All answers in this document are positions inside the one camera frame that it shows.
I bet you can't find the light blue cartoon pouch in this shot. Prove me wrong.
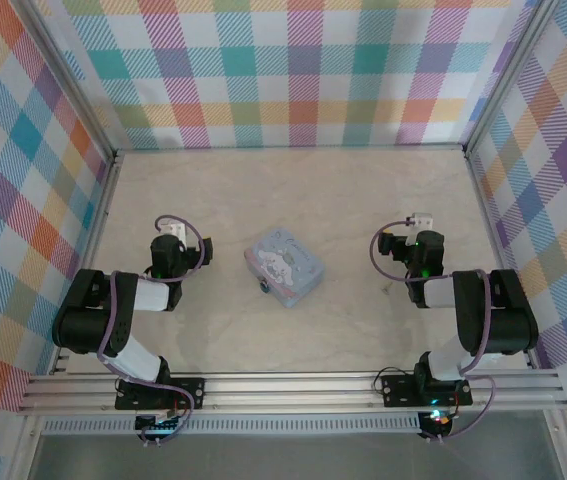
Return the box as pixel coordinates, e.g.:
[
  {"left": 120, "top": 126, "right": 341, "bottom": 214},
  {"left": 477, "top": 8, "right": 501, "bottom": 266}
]
[{"left": 244, "top": 227, "right": 326, "bottom": 311}]

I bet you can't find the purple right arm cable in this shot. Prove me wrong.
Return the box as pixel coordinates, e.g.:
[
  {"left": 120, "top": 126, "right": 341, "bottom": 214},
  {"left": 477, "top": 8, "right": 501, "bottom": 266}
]
[{"left": 369, "top": 217, "right": 498, "bottom": 442}]

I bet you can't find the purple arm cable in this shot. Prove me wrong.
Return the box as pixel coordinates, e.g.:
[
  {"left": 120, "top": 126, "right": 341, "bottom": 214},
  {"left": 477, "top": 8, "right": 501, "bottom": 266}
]
[
  {"left": 95, "top": 214, "right": 213, "bottom": 444},
  {"left": 369, "top": 217, "right": 498, "bottom": 442}
]

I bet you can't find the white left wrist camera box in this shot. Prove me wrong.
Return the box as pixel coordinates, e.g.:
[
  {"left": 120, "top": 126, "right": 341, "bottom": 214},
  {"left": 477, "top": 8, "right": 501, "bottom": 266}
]
[{"left": 158, "top": 221, "right": 187, "bottom": 247}]

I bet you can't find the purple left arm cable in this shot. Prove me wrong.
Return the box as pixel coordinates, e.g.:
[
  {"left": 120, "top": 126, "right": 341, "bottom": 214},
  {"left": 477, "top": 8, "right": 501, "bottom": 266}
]
[{"left": 95, "top": 214, "right": 213, "bottom": 444}]

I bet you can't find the aluminium table side rail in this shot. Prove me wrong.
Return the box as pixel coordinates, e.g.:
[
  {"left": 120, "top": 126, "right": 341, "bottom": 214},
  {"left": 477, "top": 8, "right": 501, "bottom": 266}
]
[
  {"left": 462, "top": 147, "right": 540, "bottom": 370},
  {"left": 48, "top": 149, "right": 125, "bottom": 377}
]

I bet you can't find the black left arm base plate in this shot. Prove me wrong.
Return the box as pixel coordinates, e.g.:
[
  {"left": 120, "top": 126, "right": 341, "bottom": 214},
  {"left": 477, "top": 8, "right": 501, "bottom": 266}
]
[{"left": 114, "top": 376, "right": 207, "bottom": 412}]

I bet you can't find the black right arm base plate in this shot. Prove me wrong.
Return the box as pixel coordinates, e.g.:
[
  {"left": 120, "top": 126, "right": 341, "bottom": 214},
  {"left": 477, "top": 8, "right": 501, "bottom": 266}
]
[{"left": 379, "top": 371, "right": 475, "bottom": 408}]

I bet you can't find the wide aluminium mounting rail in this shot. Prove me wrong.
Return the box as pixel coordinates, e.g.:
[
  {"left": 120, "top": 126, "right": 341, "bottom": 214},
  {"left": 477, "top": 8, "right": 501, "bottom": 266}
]
[{"left": 16, "top": 368, "right": 567, "bottom": 417}]

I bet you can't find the slotted grey cable duct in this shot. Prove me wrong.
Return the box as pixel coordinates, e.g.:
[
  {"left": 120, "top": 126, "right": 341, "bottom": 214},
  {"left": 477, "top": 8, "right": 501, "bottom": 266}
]
[{"left": 41, "top": 418, "right": 422, "bottom": 435}]

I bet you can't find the aluminium frame post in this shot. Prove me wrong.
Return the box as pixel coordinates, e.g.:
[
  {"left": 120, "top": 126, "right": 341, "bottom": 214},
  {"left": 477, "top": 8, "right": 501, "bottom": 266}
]
[
  {"left": 463, "top": 0, "right": 560, "bottom": 152},
  {"left": 21, "top": 0, "right": 118, "bottom": 157}
]

